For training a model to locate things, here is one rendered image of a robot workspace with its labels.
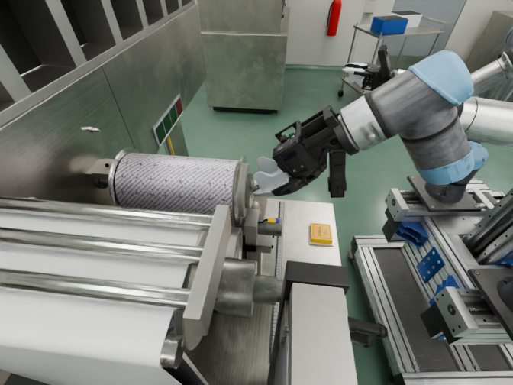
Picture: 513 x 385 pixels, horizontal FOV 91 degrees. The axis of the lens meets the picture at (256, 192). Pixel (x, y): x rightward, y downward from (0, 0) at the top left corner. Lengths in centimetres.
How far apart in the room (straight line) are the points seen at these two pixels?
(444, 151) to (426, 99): 9
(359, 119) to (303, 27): 462
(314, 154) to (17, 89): 47
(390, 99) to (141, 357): 39
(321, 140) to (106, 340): 36
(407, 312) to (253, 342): 112
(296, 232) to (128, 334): 75
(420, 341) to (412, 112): 140
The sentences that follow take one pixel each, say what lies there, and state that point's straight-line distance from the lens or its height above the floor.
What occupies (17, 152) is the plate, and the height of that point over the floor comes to 140.
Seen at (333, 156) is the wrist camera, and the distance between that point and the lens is 44.
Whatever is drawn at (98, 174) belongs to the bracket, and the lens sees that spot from 62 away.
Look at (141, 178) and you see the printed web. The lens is 55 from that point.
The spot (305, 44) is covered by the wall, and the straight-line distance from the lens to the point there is 505.
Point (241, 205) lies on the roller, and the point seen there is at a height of 126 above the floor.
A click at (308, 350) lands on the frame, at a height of 144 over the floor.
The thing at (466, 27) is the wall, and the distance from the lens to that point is 566.
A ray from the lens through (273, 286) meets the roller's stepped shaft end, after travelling 31.
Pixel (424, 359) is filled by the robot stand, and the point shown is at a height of 21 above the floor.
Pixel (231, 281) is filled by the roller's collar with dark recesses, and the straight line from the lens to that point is 29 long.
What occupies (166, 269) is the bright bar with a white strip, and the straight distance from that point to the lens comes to 23.
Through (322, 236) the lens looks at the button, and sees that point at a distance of 89.
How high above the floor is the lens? 163
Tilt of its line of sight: 45 degrees down
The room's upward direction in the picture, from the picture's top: straight up
